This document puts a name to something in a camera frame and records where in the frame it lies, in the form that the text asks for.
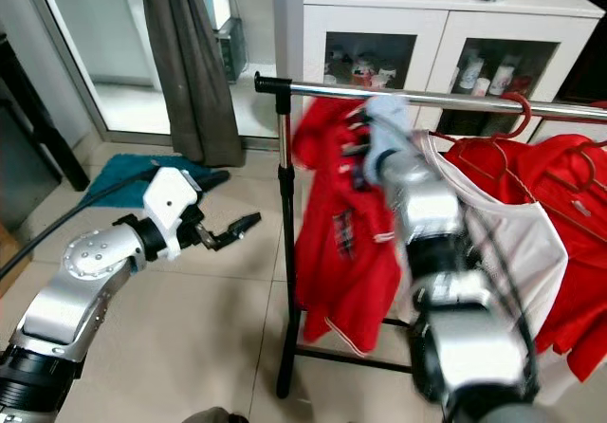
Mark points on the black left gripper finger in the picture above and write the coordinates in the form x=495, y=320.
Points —
x=214, y=178
x=235, y=233

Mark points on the red jacket white trim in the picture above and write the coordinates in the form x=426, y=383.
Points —
x=341, y=271

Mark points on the white shirt with dark lines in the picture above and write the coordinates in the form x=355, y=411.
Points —
x=512, y=243

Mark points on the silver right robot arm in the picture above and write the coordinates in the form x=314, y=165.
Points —
x=446, y=252

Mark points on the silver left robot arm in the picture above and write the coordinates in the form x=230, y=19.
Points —
x=76, y=290

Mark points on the red plastic hanger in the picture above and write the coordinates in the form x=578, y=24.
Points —
x=525, y=115
x=552, y=157

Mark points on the teal floor mat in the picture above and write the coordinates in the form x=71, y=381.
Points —
x=114, y=178

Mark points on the dark grey curtain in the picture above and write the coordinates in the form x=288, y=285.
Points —
x=190, y=63

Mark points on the white bottle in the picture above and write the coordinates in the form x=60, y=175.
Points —
x=506, y=75
x=469, y=68

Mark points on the white glass-door cabinet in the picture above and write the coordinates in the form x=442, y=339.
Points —
x=436, y=25

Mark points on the glass sliding door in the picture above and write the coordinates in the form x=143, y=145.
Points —
x=95, y=44

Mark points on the grey robot left leg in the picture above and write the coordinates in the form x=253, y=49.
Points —
x=213, y=415

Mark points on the black cabinet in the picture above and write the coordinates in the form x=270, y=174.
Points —
x=28, y=129

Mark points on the brown cardboard box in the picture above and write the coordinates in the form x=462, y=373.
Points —
x=8, y=257

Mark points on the plain red shirt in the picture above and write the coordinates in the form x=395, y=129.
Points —
x=583, y=271

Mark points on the pale grey right wrist camera mount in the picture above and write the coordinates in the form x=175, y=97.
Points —
x=387, y=129

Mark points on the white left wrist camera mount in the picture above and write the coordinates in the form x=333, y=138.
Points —
x=171, y=205

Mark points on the black clothes rack silver rail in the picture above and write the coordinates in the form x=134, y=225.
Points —
x=322, y=88

